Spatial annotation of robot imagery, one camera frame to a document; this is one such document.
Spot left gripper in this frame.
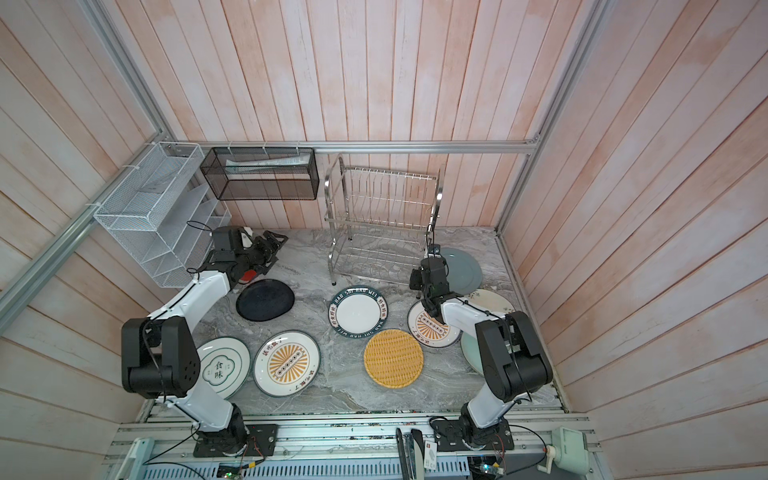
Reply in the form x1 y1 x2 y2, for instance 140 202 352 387
236 230 289 275

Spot black round plate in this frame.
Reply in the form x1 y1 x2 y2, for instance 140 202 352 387
236 279 295 322

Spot steel two-tier dish rack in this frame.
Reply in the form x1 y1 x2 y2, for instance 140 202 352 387
323 155 443 285

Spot green rim white plate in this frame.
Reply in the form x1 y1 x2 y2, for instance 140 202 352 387
327 285 389 339

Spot large orange sunburst plate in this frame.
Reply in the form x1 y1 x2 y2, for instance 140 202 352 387
252 330 321 397

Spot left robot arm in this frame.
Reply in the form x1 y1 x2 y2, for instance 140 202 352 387
121 226 288 456

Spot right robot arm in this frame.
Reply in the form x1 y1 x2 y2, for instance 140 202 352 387
409 255 554 448

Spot grey-green round plate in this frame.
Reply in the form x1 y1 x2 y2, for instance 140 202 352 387
441 247 483 295

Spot small orange sunburst plate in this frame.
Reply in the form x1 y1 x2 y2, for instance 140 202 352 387
407 301 461 348

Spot cream floral plate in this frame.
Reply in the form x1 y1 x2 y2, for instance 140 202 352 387
460 289 515 319

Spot light green floral plate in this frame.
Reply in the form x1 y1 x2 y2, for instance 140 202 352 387
460 333 483 375

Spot yellow woven round plate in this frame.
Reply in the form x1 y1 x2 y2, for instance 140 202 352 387
363 329 424 389

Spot white plate green characters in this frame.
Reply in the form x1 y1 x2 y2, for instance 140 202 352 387
197 337 251 399

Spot black mesh wall basket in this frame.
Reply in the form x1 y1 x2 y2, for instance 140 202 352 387
201 146 319 201

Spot white wire wall shelf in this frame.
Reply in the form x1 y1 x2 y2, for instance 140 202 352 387
95 142 231 289

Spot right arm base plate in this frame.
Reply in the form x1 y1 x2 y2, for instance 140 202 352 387
428 416 514 452

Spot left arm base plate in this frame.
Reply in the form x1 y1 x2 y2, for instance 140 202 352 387
193 423 279 458

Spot white box camera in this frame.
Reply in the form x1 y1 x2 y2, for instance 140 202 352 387
537 426 591 475

